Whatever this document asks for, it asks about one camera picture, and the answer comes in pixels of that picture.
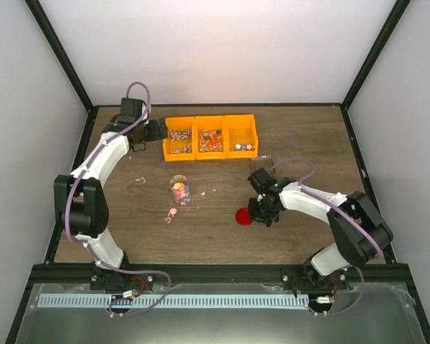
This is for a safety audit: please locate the red jar lid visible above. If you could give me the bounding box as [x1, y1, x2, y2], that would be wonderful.
[235, 208, 253, 226]

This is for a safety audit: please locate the orange candy bin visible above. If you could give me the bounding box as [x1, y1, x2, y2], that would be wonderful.
[195, 115, 227, 161]
[224, 114, 259, 159]
[163, 117, 196, 162]

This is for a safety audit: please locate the brown slotted plastic scoop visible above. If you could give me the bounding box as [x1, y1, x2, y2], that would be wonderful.
[250, 154, 274, 171]

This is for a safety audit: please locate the clear plastic jar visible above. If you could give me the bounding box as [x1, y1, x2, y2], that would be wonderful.
[170, 175, 191, 206]

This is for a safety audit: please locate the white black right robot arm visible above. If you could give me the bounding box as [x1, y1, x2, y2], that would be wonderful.
[247, 168, 393, 289]

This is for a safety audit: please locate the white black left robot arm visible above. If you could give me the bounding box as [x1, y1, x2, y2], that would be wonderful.
[54, 97, 168, 290]

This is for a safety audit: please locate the rainbow lollipop on table left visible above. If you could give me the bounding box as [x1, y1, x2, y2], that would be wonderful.
[135, 176, 146, 183]

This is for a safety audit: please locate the pink lollipop on table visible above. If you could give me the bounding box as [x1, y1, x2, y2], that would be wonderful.
[168, 208, 178, 217]

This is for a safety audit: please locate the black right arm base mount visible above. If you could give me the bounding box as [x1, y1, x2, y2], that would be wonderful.
[280, 264, 341, 293]

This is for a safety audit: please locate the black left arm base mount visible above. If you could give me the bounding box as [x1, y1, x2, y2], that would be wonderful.
[87, 262, 156, 292]

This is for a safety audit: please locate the light blue slotted cable duct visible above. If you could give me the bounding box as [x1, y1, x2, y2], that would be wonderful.
[37, 294, 309, 310]

